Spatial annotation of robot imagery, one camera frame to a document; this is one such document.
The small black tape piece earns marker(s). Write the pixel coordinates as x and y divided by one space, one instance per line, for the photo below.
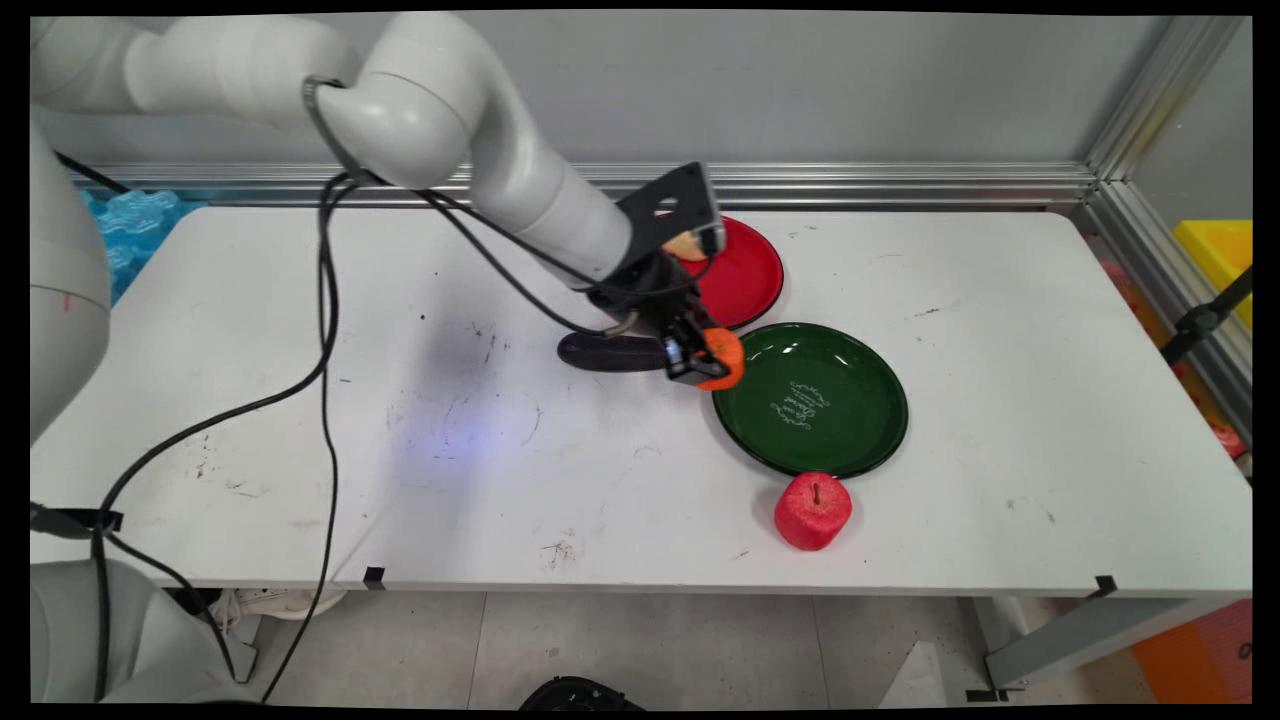
1105 586
374 577

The dark green round plate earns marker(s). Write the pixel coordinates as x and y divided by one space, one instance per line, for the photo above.
850 385

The yellow plastic box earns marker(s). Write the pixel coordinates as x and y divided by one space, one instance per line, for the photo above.
1218 255

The grey table leg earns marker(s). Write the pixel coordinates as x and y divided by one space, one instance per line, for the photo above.
1080 640

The blue bubble wrap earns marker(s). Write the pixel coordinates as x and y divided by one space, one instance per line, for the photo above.
135 235

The red round plate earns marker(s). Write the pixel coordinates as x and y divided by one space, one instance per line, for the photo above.
748 275

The white triangular sheet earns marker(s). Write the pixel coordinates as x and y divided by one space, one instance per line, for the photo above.
918 685

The orange box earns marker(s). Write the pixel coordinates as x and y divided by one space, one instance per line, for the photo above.
1200 655

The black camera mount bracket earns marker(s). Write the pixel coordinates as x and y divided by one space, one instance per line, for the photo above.
665 205

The orange toy fruit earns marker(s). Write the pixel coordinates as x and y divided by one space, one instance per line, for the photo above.
728 356

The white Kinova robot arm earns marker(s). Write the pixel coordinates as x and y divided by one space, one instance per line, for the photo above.
430 90

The red toy apple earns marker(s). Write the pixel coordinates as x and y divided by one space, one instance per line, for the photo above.
812 512

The pale yellow toy food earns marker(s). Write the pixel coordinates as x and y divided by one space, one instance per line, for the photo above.
683 246

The aluminium frame corner post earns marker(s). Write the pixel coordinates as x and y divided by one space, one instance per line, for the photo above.
1160 95

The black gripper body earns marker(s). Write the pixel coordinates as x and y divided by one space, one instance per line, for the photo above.
655 295

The black object on floor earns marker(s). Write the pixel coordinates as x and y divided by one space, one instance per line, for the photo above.
580 695

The short aluminium frame rail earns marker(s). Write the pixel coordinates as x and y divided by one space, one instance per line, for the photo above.
1170 270

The dark purple toy eggplant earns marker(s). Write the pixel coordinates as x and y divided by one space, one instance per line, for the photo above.
610 353

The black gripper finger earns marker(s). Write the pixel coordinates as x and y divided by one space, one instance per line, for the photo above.
705 325
688 362

